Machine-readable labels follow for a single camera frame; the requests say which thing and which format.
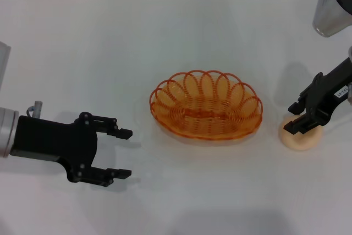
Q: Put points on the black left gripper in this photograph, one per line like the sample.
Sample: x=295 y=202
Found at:
x=55 y=144

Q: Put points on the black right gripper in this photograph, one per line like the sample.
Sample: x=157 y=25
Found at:
x=327 y=94

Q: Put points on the round pale bread bun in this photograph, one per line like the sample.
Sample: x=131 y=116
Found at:
x=302 y=142

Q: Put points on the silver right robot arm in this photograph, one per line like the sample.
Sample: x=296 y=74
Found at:
x=330 y=6

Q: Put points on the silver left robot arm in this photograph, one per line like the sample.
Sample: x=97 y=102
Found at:
x=6 y=133

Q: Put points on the white label sticker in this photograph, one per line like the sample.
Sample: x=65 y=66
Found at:
x=341 y=91

